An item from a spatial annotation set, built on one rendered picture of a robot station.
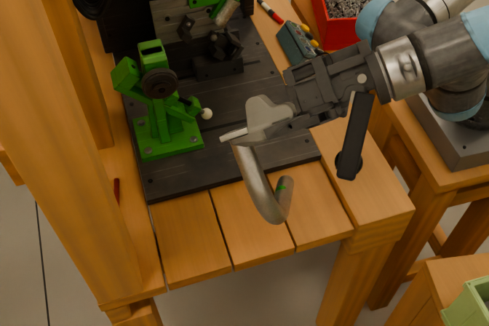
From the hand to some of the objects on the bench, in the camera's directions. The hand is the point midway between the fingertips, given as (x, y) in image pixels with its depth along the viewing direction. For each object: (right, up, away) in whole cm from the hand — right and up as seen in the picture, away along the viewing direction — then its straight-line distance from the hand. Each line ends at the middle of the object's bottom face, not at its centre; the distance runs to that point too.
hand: (244, 142), depth 69 cm
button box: (+16, +24, +76) cm, 81 cm away
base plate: (-18, +32, +80) cm, 88 cm away
